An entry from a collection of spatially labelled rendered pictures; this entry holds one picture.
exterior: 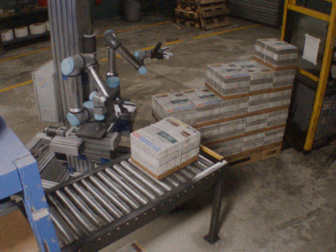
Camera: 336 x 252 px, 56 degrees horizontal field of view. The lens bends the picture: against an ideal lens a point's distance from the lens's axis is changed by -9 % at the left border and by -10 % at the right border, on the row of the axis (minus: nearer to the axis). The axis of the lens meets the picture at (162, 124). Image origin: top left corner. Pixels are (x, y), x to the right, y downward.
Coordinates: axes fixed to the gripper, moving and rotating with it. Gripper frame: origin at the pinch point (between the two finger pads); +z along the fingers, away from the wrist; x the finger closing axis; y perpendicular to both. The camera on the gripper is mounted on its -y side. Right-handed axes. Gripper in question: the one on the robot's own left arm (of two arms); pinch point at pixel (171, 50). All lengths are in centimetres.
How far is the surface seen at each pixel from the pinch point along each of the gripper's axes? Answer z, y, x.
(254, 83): 76, 23, 30
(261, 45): 96, -2, -4
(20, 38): -244, 165, -485
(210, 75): 38.2, 24.1, 9.3
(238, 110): 61, 49, 37
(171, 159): -29, 15, 128
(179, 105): -1, 36, 40
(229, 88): 48, 24, 35
